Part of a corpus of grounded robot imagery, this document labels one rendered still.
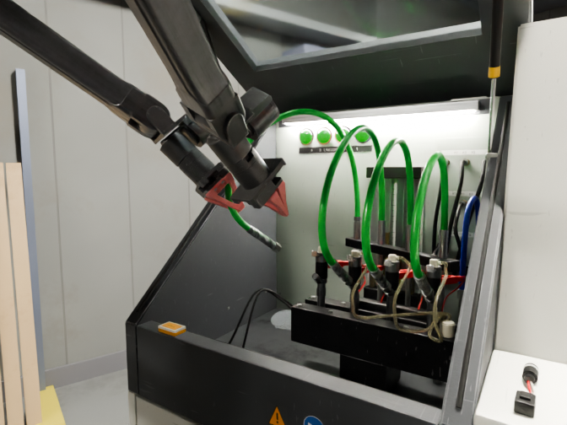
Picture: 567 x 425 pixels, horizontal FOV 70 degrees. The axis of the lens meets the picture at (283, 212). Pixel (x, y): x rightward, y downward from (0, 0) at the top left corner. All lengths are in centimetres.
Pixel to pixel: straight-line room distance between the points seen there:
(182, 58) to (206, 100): 7
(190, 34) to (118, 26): 235
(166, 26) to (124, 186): 227
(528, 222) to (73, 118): 237
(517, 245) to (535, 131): 20
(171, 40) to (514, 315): 67
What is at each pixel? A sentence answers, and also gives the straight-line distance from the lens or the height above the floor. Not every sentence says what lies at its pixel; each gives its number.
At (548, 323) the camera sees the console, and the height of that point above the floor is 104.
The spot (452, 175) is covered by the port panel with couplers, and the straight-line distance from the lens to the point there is 108.
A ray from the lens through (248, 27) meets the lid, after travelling 110.
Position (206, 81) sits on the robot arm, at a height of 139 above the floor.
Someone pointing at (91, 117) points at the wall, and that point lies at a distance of 269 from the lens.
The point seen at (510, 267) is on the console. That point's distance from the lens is 80.
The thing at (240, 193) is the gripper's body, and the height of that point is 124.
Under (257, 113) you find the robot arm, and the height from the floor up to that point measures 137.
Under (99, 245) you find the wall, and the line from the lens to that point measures 272.
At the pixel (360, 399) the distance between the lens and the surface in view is 66.
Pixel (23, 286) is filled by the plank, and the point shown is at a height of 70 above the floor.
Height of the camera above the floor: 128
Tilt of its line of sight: 6 degrees down
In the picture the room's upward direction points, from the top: straight up
